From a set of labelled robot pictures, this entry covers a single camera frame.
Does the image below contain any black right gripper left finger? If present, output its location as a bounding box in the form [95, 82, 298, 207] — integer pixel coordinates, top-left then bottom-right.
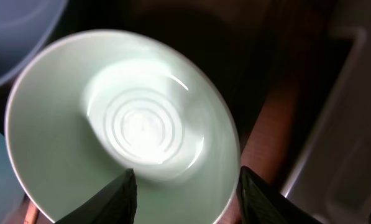
[55, 169, 137, 224]

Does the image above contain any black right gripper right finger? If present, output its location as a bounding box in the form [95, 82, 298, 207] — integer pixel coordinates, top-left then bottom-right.
[236, 166, 321, 224]

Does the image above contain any mint green bowl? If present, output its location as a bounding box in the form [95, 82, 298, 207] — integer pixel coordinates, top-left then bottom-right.
[4, 30, 240, 223]

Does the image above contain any grey dishwasher rack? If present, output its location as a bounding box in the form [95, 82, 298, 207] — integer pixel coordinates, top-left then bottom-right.
[282, 0, 371, 223]

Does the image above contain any wooden chopstick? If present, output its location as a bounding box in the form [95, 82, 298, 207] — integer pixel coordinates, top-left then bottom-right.
[24, 202, 39, 224]

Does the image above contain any dark blue plate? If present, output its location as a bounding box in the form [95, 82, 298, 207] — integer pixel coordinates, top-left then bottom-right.
[0, 0, 68, 86]

